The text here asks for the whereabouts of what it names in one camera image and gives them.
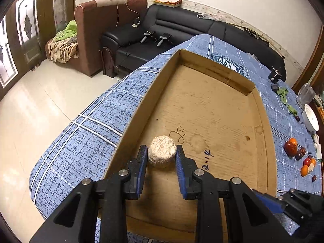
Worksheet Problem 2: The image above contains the white charging cable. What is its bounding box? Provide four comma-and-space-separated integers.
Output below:
115, 0, 141, 29

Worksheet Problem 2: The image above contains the beige round rice cake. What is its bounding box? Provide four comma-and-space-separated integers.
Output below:
148, 135, 177, 167

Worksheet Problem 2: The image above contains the blue plaid tablecloth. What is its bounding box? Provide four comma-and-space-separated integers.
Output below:
29, 35, 322, 217

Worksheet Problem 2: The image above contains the green cloth on armchair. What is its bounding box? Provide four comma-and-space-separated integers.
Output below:
53, 20, 77, 42

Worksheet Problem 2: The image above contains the brown armchair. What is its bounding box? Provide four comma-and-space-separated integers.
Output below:
44, 0, 148, 78

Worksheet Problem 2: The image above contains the dark red jujube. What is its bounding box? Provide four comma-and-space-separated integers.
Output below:
295, 151, 303, 161

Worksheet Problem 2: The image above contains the white bowl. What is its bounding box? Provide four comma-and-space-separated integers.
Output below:
302, 104, 319, 132

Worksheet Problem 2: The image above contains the red flat box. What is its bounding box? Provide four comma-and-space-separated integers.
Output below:
153, 0, 182, 8

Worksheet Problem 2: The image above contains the orange tangerine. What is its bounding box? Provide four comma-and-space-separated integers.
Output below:
300, 165, 309, 177

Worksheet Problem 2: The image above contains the red tomato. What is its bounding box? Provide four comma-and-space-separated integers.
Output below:
283, 141, 298, 157

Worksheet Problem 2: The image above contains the small black device on table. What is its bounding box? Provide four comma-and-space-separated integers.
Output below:
268, 67, 282, 84

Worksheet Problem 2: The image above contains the shallow cardboard box tray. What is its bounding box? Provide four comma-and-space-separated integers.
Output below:
106, 49, 277, 242

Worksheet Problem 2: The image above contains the black handheld gripper on sofa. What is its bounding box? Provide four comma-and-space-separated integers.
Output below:
140, 31, 156, 44

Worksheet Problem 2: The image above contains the wooden glass door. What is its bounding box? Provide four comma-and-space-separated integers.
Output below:
1, 0, 75, 97

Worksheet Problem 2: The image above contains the beige patterned blanket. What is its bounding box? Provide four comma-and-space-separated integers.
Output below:
45, 36, 79, 64

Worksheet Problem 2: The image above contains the green leafy vegetable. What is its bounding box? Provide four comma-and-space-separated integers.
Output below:
275, 87, 298, 117

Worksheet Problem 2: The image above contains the black leather sofa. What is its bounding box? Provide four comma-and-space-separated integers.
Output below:
100, 5, 287, 81

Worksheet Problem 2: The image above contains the clear plastic container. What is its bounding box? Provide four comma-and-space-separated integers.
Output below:
296, 83, 316, 110

